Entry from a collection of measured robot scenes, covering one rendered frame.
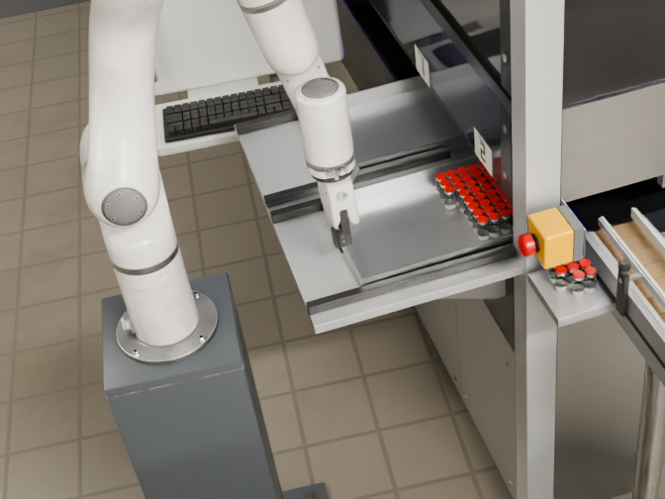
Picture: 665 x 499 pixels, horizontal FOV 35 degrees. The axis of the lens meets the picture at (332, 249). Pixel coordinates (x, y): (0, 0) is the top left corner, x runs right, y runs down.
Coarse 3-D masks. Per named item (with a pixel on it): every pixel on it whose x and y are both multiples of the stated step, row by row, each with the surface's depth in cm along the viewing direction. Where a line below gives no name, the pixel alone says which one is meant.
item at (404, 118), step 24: (360, 96) 242; (384, 96) 243; (408, 96) 243; (432, 96) 242; (360, 120) 238; (384, 120) 237; (408, 120) 236; (432, 120) 235; (360, 144) 231; (384, 144) 230; (408, 144) 229; (432, 144) 223; (456, 144) 225; (360, 168) 222
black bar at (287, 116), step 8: (280, 112) 241; (288, 112) 241; (256, 120) 240; (264, 120) 239; (272, 120) 240; (280, 120) 240; (288, 120) 241; (240, 128) 239; (248, 128) 239; (256, 128) 240
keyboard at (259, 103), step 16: (224, 96) 263; (240, 96) 261; (256, 96) 261; (272, 96) 260; (176, 112) 260; (192, 112) 259; (208, 112) 258; (224, 112) 259; (240, 112) 258; (256, 112) 255; (272, 112) 255; (176, 128) 254; (192, 128) 256; (208, 128) 255; (224, 128) 254
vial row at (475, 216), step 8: (448, 176) 212; (456, 176) 211; (456, 184) 209; (464, 184) 209; (456, 192) 209; (464, 192) 207; (456, 200) 210; (464, 200) 205; (472, 200) 205; (464, 208) 206; (472, 208) 203; (464, 216) 208; (472, 216) 204; (480, 216) 201; (472, 224) 205; (480, 224) 200; (488, 224) 201; (480, 232) 201; (488, 232) 201
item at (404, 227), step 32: (480, 160) 218; (384, 192) 216; (416, 192) 216; (352, 224) 211; (384, 224) 210; (416, 224) 208; (448, 224) 207; (352, 256) 198; (384, 256) 202; (416, 256) 201; (448, 256) 196
